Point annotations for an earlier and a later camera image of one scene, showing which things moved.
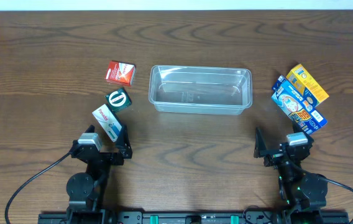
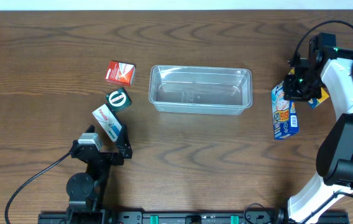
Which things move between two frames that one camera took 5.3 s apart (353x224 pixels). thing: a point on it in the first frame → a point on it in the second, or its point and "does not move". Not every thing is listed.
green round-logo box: x=118 y=100 does not move
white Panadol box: x=109 y=122 does not move
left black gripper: x=125 y=150 does not move
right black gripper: x=276 y=154 → x=302 y=91
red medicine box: x=120 y=73 does not move
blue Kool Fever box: x=290 y=102 → x=285 y=113
